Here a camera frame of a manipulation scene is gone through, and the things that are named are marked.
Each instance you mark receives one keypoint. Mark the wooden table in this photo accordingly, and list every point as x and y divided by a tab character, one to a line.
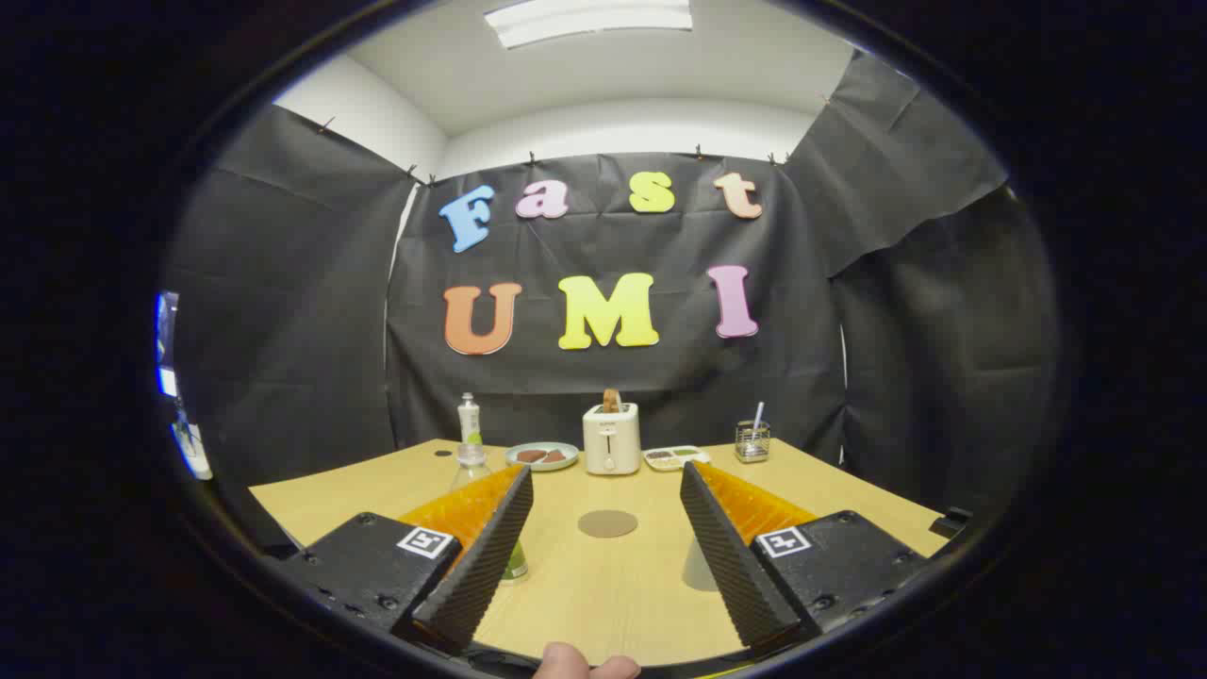
585	589

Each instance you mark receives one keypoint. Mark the ceiling light panel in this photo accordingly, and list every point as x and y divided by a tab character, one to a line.
589	19

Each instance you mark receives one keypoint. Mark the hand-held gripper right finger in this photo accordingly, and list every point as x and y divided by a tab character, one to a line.
731	556

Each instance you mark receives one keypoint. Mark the round brown coaster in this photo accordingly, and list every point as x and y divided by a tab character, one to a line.
607	523

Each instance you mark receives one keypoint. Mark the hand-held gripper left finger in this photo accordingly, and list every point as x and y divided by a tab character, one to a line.
490	556

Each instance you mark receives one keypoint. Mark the cream white toaster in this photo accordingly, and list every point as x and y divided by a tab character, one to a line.
611	441

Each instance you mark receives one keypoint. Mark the white straw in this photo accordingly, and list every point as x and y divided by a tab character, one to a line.
757	415

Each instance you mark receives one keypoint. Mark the black backdrop cloth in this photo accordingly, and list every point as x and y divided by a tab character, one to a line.
283	330

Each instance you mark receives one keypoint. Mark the black table clamp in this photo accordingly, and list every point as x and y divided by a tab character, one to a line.
950	521

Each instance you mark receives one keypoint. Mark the pale green plate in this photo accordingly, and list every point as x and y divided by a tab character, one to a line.
542	464

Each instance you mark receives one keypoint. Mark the clear green label juice bottle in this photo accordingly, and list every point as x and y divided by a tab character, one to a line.
471	464

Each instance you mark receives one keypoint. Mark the white green squeeze bottle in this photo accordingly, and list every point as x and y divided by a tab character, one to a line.
469	420

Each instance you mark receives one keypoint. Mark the toasted bread slice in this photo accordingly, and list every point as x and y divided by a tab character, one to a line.
611	401

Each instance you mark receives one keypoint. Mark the light grey cup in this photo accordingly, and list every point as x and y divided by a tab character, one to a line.
699	571

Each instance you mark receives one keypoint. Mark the white divided food tray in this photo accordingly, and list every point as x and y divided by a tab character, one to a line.
675	458

